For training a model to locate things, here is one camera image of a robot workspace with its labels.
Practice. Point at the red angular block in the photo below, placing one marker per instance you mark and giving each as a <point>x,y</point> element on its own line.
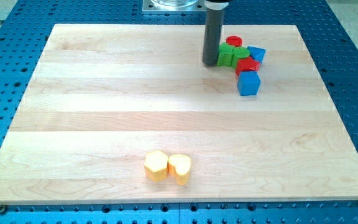
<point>247,65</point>

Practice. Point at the yellow heart block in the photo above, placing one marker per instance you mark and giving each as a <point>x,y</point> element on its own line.
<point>179,166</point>

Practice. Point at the blue triangular block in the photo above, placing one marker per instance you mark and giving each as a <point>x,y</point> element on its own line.
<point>257,53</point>

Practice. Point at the yellow hexagon block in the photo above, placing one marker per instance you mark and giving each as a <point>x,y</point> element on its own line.
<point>156,165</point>

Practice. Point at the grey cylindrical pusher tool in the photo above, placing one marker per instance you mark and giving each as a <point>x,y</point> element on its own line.
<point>212,31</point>

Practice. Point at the blue cube block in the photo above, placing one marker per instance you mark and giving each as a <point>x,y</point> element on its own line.
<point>248,83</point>

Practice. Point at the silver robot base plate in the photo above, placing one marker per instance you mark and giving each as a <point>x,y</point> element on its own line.
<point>172,5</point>

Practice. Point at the red round block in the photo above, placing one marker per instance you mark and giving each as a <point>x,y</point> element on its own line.
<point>234,40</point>

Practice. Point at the green round block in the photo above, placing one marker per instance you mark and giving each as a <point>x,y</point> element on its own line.
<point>239,53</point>

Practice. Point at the light wooden board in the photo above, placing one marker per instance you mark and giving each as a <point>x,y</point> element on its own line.
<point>102,96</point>

